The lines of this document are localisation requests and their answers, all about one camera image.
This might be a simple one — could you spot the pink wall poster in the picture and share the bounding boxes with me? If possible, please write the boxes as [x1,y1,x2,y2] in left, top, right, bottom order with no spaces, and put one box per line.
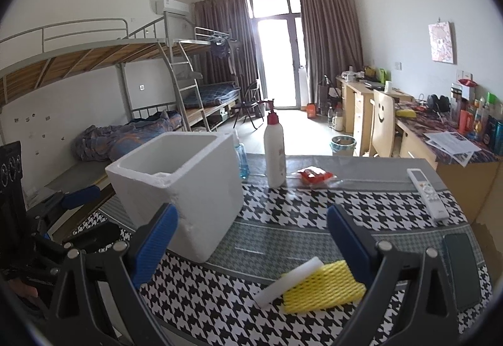
[428,21,457,64]

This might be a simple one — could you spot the white foam strip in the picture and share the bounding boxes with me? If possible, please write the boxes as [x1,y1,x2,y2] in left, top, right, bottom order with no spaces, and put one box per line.
[255,256,325,308]

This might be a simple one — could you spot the clear plastic jug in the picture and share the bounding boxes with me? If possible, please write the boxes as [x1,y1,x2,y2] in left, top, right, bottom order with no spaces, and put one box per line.
[326,102,345,131]

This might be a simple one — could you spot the black phone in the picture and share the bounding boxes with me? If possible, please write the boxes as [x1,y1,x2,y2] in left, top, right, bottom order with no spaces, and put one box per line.
[442,233,482,311]

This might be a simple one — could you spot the row of toiletry bottles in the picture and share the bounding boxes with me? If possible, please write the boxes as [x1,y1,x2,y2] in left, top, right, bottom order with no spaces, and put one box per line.
[450,82,503,155]

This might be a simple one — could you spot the white air conditioner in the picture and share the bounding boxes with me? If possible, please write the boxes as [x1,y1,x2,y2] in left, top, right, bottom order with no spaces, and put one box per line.
[155,0,190,15]

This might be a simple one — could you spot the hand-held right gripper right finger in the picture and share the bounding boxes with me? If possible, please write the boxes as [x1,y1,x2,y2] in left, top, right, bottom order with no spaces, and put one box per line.
[327,204,468,346]

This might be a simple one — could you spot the wooden desk with patterned cover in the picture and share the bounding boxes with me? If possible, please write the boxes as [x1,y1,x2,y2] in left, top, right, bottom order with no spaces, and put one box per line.
[395,110,503,223]

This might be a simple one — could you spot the large metal bunk bed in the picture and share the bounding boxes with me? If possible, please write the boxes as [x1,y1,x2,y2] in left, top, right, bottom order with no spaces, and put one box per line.
[0,18,205,193]

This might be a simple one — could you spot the glass balcony door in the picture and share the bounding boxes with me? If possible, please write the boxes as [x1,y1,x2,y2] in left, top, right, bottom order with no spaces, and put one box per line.
[246,0,305,109]

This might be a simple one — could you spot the light wooden desk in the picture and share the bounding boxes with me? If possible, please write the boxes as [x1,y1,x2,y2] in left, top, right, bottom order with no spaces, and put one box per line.
[336,75,415,158]

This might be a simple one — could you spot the dark blue checked quilt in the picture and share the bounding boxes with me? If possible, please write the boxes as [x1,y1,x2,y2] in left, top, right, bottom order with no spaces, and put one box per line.
[181,82,241,109]

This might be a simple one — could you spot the wooden chair with smiley face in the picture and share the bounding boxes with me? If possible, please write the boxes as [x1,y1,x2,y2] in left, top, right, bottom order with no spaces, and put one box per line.
[368,88,395,158]

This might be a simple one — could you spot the black folding chair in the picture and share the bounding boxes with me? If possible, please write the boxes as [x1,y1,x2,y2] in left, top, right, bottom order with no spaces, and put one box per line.
[232,81,265,130]

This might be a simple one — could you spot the dark hanging clothes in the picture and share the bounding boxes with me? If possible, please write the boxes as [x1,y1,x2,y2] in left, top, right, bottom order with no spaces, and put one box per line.
[208,37,233,60]

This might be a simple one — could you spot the white remote control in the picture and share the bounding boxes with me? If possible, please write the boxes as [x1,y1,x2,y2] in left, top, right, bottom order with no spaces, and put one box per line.
[406,168,449,221]

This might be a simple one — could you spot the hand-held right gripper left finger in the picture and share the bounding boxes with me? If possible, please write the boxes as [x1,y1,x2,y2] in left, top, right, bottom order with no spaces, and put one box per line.
[43,202,179,346]

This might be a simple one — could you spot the clear blue bottle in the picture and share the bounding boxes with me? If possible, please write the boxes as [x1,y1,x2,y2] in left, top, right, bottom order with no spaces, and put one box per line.
[232,129,249,180]

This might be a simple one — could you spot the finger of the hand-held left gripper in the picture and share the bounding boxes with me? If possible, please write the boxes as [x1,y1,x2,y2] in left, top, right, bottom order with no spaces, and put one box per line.
[59,223,130,256]
[25,185,102,231]

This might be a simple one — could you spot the small metal bunk bed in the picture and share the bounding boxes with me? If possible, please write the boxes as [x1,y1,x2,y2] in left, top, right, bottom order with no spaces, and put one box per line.
[173,27,242,132]

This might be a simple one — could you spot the blue orange blanket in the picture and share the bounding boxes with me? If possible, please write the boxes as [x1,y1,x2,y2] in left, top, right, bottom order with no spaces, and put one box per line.
[75,112,183,163]

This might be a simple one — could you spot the folded black chair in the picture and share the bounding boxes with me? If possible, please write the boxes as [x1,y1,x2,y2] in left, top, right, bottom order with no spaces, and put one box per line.
[318,75,342,114]

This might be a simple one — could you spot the brown curtain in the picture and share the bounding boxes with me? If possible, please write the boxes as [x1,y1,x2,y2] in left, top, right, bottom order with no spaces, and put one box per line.
[193,0,262,111]
[296,0,364,109]

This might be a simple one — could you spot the printed paper sheets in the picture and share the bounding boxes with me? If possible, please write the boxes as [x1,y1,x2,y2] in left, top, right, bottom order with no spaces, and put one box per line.
[422,131,482,168]

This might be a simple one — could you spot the grey mattress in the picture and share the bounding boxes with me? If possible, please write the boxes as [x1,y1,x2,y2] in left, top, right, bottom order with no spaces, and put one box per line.
[43,160,114,193]

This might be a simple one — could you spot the white waste bin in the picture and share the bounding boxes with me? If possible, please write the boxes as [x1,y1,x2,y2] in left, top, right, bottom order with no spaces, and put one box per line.
[331,136,357,157]

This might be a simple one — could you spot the black headphones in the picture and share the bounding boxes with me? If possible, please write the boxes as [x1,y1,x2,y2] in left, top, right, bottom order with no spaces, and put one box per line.
[426,94,450,113]

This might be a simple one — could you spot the white foam box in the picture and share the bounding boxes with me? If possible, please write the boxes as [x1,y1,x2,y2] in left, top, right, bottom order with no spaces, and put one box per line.
[105,132,245,263]

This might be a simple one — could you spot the houndstooth tablecloth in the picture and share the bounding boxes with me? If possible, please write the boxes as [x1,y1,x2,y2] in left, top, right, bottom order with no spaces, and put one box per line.
[75,153,496,346]

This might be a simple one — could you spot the person's left hand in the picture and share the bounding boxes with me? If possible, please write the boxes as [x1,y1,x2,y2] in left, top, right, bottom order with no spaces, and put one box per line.
[6,280,39,299]

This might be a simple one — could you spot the red snack packet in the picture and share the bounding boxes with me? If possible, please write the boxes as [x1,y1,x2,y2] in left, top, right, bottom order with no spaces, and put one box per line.
[291,167,334,186]

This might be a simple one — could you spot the white lotion pump bottle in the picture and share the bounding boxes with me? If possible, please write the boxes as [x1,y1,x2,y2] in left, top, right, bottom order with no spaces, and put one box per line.
[263,98,287,188]

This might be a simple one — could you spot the yellow foam net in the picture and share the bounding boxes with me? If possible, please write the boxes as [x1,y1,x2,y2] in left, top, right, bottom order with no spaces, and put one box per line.
[282,259,368,314]

